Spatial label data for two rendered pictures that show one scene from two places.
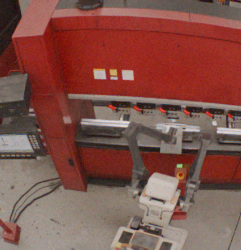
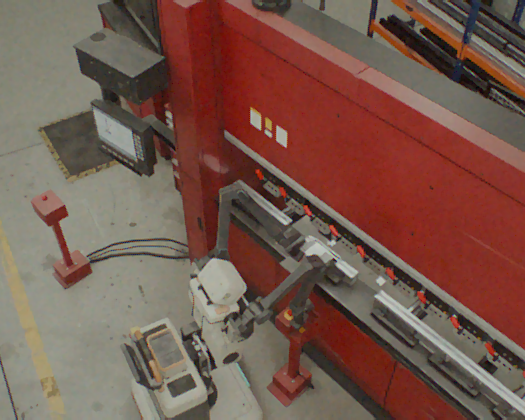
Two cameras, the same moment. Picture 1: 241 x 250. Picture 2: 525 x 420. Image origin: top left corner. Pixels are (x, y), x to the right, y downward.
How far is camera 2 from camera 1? 152 cm
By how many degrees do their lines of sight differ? 24
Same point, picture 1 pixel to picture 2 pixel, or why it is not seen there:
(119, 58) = (276, 106)
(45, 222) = (129, 284)
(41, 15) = not seen: outside the picture
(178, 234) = (246, 407)
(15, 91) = (134, 65)
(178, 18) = (343, 65)
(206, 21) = (378, 84)
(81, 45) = (242, 62)
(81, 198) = not seen: hidden behind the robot
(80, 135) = not seen: hidden behind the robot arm
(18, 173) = (155, 215)
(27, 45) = (170, 14)
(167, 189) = (218, 284)
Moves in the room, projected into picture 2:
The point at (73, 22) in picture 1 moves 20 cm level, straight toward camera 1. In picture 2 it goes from (235, 17) to (214, 36)
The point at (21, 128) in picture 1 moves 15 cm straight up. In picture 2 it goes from (130, 120) to (126, 99)
